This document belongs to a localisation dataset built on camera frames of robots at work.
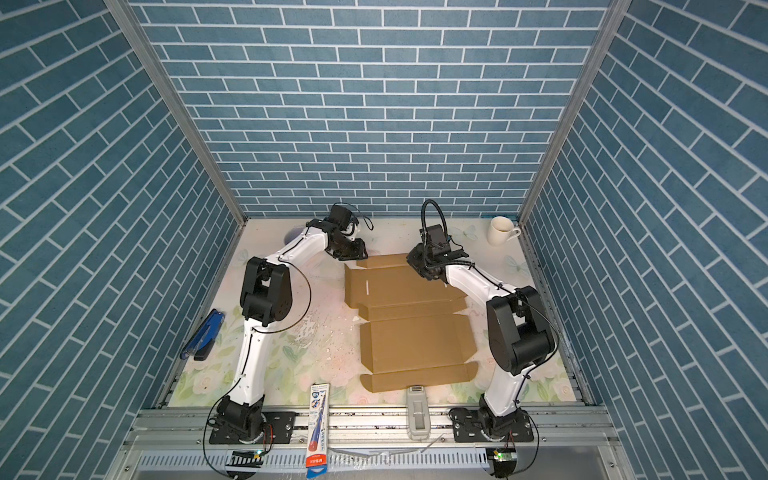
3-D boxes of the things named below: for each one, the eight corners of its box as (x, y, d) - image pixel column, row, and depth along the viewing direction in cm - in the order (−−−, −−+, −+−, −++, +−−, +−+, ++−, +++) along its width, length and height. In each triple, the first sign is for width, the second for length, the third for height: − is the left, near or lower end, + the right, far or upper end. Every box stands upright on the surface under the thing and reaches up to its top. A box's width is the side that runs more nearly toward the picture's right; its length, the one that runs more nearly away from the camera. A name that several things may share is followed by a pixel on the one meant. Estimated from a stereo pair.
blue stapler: (186, 358, 87) (179, 354, 84) (215, 313, 96) (210, 308, 94) (203, 362, 86) (197, 358, 84) (231, 316, 96) (226, 311, 93)
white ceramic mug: (488, 245, 113) (493, 231, 107) (484, 230, 118) (489, 216, 112) (513, 245, 113) (520, 231, 107) (508, 230, 118) (515, 216, 112)
